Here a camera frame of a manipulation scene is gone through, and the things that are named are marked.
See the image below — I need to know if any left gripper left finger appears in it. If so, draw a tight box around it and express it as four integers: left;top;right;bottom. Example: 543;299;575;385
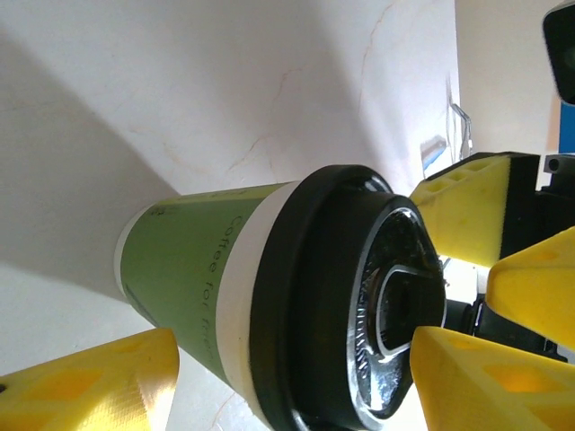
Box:
0;326;181;431

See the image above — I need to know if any black plastic cup lid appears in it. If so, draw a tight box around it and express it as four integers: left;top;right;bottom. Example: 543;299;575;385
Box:
249;163;449;431

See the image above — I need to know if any metal wire hook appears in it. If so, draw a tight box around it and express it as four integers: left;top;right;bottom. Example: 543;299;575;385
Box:
444;74;476;163

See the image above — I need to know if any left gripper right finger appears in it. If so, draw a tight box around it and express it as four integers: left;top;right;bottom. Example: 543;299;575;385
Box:
409;325;575;431

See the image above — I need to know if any green paper coffee cup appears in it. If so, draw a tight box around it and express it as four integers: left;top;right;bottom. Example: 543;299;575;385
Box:
114;181;301;408

